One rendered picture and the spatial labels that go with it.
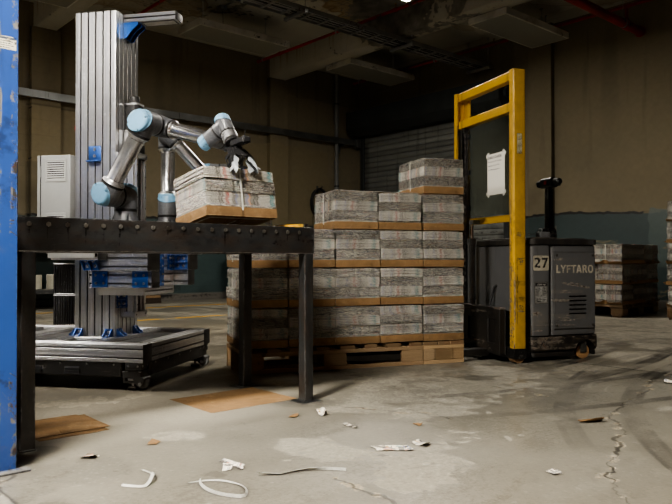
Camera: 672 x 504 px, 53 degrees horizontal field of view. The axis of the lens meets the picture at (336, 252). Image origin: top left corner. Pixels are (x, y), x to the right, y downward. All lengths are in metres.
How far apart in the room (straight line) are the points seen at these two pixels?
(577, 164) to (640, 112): 1.11
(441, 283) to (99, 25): 2.50
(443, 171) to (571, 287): 1.14
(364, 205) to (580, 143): 6.83
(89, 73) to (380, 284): 2.06
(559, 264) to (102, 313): 2.82
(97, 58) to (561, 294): 3.15
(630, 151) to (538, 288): 5.93
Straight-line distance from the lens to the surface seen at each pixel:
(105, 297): 3.95
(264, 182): 3.22
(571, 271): 4.69
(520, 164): 4.45
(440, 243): 4.33
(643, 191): 10.13
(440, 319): 4.35
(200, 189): 3.08
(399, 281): 4.20
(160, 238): 2.72
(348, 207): 4.09
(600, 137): 10.50
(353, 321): 4.09
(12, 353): 2.34
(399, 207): 4.21
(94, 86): 4.10
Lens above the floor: 0.65
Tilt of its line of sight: 1 degrees up
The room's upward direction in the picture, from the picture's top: straight up
